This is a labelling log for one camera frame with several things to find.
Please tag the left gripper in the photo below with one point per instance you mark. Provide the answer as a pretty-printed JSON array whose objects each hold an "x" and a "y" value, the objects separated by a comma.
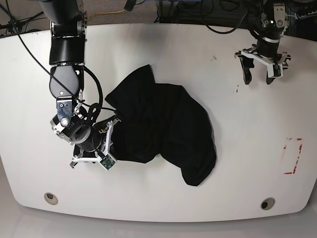
[{"x": 265, "y": 52}]

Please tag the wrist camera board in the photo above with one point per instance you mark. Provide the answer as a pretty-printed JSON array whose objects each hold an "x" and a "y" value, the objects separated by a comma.
[
  {"x": 107, "y": 162},
  {"x": 277, "y": 70}
]

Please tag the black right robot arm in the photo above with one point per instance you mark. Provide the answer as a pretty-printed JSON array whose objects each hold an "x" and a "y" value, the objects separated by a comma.
[{"x": 67, "y": 61}]

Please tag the red tape rectangle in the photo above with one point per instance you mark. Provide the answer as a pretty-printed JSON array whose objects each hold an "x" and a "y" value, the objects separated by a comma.
[{"x": 290, "y": 155}]

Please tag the left table grommet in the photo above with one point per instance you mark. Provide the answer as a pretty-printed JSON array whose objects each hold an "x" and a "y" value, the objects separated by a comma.
[{"x": 51, "y": 198}]

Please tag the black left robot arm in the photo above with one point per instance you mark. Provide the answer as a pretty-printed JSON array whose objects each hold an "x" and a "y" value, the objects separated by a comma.
[{"x": 274, "y": 22}]

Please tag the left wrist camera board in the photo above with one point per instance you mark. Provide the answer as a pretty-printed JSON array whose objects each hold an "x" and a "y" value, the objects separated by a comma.
[{"x": 277, "y": 70}]

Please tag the black T-shirt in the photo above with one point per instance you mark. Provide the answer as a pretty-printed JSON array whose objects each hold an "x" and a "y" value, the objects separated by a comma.
[{"x": 161, "y": 119}]

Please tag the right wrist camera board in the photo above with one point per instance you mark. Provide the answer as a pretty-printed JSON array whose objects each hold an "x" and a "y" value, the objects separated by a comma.
[{"x": 107, "y": 162}]

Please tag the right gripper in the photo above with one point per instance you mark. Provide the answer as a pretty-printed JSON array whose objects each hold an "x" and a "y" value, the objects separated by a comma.
[{"x": 92, "y": 142}]

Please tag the right table grommet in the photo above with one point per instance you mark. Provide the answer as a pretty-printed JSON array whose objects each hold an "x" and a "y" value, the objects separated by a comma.
[{"x": 268, "y": 203}]

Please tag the table grommet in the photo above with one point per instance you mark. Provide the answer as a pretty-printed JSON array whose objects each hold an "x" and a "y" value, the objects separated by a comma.
[
  {"x": 268, "y": 203},
  {"x": 51, "y": 198}
]

